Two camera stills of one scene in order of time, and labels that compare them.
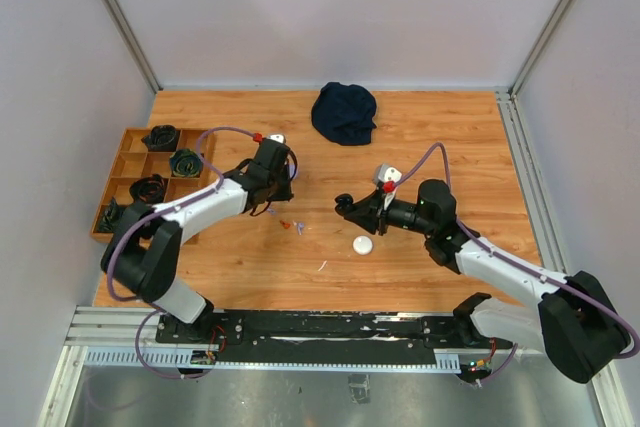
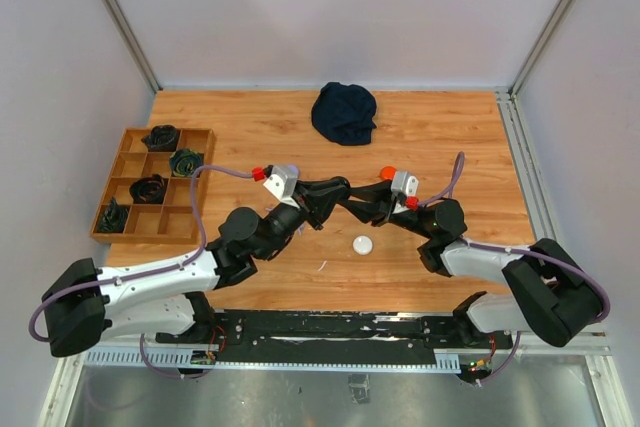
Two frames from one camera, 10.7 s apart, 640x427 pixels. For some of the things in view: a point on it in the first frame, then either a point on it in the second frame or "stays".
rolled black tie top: (162, 138) stays
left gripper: (286, 192) → (316, 201)
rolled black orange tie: (148, 189) stays
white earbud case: (362, 245) stays
